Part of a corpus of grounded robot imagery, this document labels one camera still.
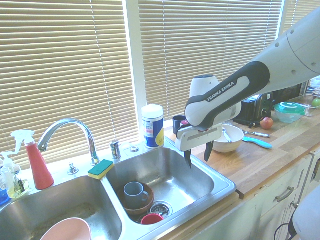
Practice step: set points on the brown wooden bowl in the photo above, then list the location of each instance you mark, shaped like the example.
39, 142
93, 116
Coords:
150, 195

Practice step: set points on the white wipes canister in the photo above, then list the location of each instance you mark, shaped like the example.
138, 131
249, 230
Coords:
152, 127

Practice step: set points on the red cup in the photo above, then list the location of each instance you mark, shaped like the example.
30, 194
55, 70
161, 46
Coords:
151, 218

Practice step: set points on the black and silver toaster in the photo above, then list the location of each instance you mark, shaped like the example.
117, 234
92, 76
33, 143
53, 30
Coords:
252, 107

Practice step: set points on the narrow beige window blind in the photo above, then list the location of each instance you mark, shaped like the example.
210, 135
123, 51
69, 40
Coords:
300, 12

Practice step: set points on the black cup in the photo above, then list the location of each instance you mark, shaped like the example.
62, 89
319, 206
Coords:
177, 121

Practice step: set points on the metal drain strainer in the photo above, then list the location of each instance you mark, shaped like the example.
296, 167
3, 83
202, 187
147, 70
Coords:
163, 208

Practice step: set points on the stainless steel double sink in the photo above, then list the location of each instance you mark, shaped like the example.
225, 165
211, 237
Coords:
175, 180

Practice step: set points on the grey mug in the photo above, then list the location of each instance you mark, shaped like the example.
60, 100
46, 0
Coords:
133, 193

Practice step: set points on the white ceramic bowl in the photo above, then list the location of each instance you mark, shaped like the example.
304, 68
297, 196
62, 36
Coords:
232, 140

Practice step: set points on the white Franka Emika robot arm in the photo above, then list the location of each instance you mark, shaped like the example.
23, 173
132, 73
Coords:
225, 100

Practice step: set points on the wide beige window blind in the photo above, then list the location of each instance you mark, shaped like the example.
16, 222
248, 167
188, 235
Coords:
62, 62
200, 37

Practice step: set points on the pink bowl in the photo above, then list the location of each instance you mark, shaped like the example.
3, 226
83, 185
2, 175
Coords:
70, 230

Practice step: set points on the clear yellow soap bottle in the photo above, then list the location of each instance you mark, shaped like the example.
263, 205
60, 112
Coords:
15, 187

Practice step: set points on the yellow and green sponge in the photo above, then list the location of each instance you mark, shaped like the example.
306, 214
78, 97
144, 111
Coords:
100, 168

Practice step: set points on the chrome sink sprayer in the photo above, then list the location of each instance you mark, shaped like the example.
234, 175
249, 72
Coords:
115, 150

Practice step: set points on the chrome sink hole cap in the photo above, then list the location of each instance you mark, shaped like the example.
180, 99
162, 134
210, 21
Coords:
134, 149

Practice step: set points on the clear plastic box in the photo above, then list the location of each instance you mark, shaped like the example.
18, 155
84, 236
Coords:
308, 110

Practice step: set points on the chrome faucet knob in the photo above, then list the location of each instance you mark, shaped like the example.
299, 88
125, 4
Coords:
72, 169

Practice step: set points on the plastic container with green lid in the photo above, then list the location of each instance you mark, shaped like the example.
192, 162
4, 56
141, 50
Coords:
288, 112

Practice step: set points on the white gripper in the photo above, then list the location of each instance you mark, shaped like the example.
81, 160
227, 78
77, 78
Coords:
197, 138

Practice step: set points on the red spray bottle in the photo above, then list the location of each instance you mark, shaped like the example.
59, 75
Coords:
40, 172

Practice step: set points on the blue soap bottle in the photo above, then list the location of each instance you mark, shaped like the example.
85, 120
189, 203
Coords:
3, 196

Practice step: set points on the chrome kitchen faucet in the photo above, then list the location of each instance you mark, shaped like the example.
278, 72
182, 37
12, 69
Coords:
87, 135

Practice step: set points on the green round fruit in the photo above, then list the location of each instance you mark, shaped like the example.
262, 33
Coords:
316, 102

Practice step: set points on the silver peeler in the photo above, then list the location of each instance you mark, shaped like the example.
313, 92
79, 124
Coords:
260, 134

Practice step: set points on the cream kitchen cabinet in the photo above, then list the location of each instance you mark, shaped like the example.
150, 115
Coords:
270, 217

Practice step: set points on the red apple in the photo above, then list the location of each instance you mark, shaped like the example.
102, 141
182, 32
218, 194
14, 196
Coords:
266, 123

